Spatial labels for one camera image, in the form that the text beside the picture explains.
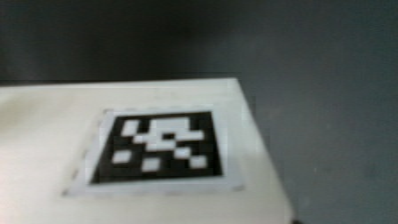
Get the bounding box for white drawer box front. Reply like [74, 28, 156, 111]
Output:
[0, 78, 294, 224]

